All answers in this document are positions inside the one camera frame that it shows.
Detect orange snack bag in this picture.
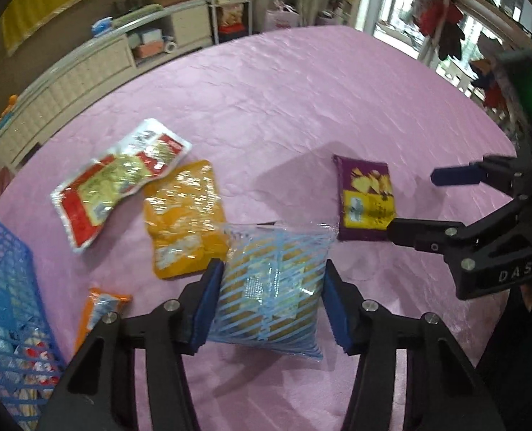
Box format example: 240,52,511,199
218,2,244,28

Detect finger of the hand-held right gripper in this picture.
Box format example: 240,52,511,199
387,198,532,274
432,156,529,198

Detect red white pickle packet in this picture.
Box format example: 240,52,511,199
50,118,193,253

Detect blue plastic basket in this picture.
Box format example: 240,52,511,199
0,200,66,431

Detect cream TV cabinet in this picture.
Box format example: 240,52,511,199
0,0,215,173

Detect orange yellow snack packet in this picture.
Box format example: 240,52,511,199
142,159,231,281

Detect pink tote bag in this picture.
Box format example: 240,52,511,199
266,2,300,32

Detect orange box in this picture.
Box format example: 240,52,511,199
133,41,165,59

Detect blue white tissue box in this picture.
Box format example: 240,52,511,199
91,17,114,37

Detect light blue box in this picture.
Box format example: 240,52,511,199
129,29,163,48

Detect red hanging clothes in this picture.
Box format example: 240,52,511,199
416,0,466,61

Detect green folded cloth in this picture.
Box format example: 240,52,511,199
112,4,163,28

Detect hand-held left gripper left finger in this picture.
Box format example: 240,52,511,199
37,258,224,431

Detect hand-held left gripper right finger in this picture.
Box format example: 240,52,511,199
323,260,506,431

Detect pile of oranges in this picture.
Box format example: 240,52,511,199
0,94,19,124

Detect blue striped pastry packet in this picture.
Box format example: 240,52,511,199
207,222,338,361

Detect small orange snack packet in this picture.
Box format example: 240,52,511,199
74,286,133,355

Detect white metal rack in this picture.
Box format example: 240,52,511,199
191,0,255,46

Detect yellow wall cloth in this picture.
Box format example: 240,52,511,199
1,0,152,57

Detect purple chip packet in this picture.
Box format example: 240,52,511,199
332,154,398,242

